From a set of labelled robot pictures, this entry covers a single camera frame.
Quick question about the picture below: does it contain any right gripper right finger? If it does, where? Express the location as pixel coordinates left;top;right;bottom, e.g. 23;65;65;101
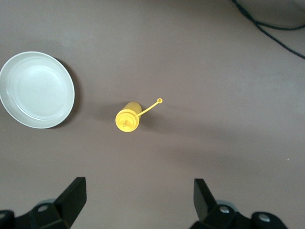
193;178;289;229

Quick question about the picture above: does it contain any yellow mustard squeeze bottle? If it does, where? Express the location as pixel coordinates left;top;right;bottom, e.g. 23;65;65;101
115;97;164;133

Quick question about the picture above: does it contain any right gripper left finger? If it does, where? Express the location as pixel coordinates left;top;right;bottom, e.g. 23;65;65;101
0;177;87;229

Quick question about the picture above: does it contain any beige round plate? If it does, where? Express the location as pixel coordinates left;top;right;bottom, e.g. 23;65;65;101
0;51;76;130

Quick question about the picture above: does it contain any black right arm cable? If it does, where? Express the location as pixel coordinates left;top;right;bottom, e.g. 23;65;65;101
231;0;305;60

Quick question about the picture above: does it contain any brown table cover sheet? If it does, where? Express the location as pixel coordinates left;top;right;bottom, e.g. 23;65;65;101
0;0;305;229

